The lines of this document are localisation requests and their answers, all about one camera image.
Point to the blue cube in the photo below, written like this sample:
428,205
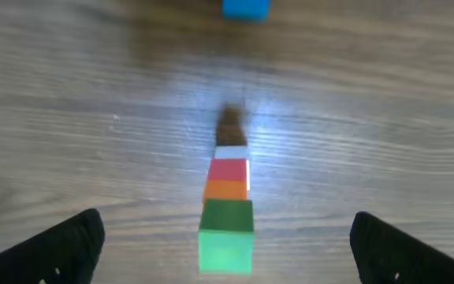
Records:
246,8

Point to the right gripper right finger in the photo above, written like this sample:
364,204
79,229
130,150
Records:
400,252

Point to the orange cube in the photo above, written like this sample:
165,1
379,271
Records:
225,190

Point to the white cube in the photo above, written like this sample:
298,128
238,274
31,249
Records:
231,152

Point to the red cube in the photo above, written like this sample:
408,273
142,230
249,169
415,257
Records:
228,169

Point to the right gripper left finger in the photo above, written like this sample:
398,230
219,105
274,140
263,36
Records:
53,252

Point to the green cube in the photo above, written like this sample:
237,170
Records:
225,236

